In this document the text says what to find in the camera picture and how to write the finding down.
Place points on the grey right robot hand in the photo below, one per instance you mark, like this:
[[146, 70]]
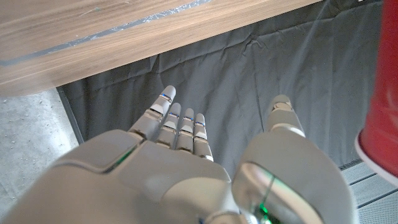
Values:
[[140, 186]]

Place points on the red plastic cup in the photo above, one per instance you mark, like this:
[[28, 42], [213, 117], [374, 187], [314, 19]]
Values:
[[384, 109]]

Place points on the black curtain backdrop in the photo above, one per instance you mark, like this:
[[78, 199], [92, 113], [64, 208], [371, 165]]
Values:
[[233, 71]]

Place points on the wooden table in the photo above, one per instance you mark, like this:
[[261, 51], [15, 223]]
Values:
[[109, 31]]

